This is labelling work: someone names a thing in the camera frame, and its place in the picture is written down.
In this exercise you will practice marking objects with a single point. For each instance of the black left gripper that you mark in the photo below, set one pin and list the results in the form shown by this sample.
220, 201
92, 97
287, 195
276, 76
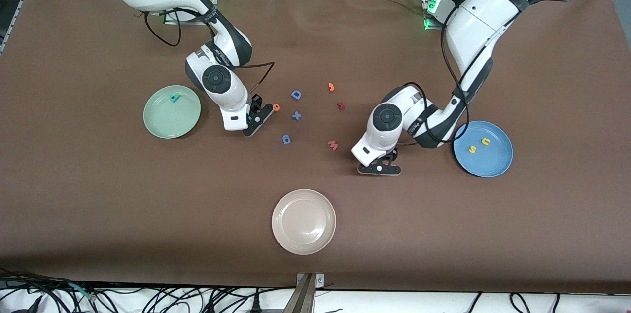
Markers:
394, 156

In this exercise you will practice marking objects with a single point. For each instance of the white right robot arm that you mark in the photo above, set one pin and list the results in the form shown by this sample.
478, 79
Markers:
217, 79

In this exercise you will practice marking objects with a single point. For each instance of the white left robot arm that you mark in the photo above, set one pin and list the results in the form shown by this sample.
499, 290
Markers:
387, 118

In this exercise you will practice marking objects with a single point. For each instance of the blue letter D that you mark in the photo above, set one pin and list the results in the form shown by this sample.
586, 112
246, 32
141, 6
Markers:
295, 95

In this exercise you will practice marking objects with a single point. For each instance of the blue plus sign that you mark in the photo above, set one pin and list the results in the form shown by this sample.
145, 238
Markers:
296, 116

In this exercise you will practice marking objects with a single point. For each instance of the blue letter g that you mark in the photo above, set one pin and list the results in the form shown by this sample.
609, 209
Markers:
287, 140

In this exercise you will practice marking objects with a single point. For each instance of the salmon letter w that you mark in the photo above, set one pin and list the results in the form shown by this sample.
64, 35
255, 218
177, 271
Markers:
333, 145

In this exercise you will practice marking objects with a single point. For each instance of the brown table cover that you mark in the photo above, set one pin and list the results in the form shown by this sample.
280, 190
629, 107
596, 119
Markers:
315, 47

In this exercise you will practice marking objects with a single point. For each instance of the pale green plate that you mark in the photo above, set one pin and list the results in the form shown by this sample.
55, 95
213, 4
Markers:
167, 118

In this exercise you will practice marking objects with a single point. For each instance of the blue plate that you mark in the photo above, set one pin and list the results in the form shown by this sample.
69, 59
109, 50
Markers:
488, 162

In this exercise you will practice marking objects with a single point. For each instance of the beige plate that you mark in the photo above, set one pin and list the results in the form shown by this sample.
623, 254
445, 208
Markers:
303, 222

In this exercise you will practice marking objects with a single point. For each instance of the metal table bracket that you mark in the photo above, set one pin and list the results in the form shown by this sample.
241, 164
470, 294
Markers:
306, 293

